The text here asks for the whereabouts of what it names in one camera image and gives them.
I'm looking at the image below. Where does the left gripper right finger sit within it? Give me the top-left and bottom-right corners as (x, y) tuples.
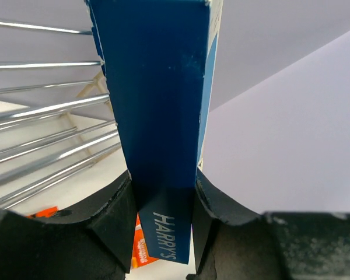
(188, 171), (350, 279)

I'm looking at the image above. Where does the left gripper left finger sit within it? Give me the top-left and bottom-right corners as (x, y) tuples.
(0, 172), (137, 279)

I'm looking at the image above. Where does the blue Harry's box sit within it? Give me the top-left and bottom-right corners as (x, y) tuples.
(86, 1), (223, 264)

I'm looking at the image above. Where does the cream metal-rod shelf rack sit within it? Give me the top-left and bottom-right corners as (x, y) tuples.
(0, 18), (126, 214)

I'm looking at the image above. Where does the orange Gillette Fusion5 box centre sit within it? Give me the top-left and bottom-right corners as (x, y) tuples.
(131, 215), (158, 268)

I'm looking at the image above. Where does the orange Gillette styler box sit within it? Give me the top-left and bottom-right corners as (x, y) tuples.
(27, 206), (59, 219)

